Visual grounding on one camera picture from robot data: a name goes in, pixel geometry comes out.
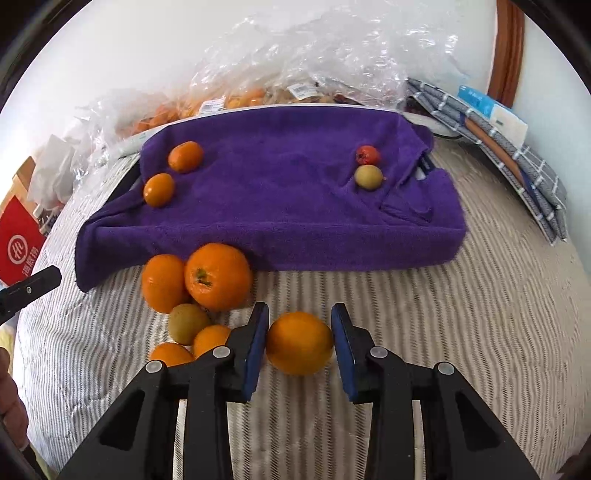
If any green-brown kiwi fruit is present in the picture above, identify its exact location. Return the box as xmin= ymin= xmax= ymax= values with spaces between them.
xmin=168 ymin=303 xmax=211 ymax=345

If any large orange with stem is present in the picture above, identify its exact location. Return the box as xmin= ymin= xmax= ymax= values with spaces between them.
xmin=184 ymin=243 xmax=253 ymax=312

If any yellow-green fruit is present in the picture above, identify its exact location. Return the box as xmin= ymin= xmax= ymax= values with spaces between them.
xmin=355 ymin=164 xmax=385 ymax=191

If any small red fruit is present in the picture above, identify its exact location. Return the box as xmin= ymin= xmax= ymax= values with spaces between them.
xmin=356 ymin=145 xmax=381 ymax=166

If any left hand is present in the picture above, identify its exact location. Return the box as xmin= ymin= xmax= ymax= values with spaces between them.
xmin=0 ymin=347 xmax=29 ymax=451

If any red paper bag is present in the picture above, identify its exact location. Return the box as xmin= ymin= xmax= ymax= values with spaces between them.
xmin=0 ymin=196 xmax=45 ymax=286

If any cardboard box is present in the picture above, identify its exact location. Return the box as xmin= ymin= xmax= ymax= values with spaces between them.
xmin=9 ymin=156 xmax=36 ymax=204

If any white plastic bag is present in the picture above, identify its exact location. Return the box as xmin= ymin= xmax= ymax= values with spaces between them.
xmin=27 ymin=135 xmax=75 ymax=210

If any striped quilt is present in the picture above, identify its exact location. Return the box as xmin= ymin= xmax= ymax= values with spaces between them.
xmin=13 ymin=142 xmax=590 ymax=479

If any purple towel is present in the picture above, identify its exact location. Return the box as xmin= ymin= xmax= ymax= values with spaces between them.
xmin=75 ymin=105 xmax=467 ymax=291

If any clear plastic bag left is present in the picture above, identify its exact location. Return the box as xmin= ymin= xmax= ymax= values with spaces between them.
xmin=70 ymin=89 xmax=181 ymax=157

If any grey checked folded cloth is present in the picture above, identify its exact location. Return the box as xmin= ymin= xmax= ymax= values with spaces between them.
xmin=407 ymin=78 xmax=568 ymax=244

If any black white round plate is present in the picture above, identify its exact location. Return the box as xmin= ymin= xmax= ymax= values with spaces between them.
xmin=402 ymin=112 xmax=460 ymax=139

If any blue white tissue pack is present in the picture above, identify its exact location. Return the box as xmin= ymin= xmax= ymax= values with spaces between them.
xmin=458 ymin=85 xmax=528 ymax=149

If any clear plastic bag of fruit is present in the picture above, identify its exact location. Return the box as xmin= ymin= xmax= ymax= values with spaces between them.
xmin=188 ymin=1 xmax=467 ymax=110

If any brown wooden frame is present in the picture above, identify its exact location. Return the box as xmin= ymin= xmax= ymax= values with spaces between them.
xmin=487 ymin=0 xmax=525 ymax=108

